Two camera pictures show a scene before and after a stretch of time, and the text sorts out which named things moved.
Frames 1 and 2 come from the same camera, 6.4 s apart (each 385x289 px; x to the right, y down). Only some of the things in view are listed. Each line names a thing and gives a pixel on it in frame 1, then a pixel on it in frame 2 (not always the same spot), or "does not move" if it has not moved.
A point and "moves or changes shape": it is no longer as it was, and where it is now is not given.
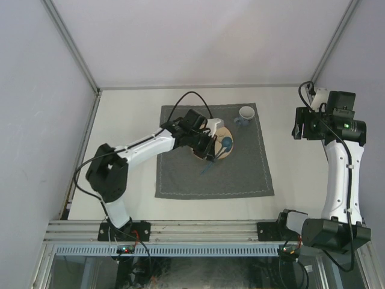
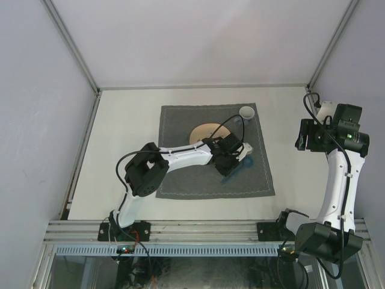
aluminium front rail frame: x=86 y=233 does not move
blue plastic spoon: x=227 y=144 moves or changes shape
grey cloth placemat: x=243 y=171 does not move
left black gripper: x=208 y=152 -> x=225 y=171
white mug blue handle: x=246 y=114 does not move
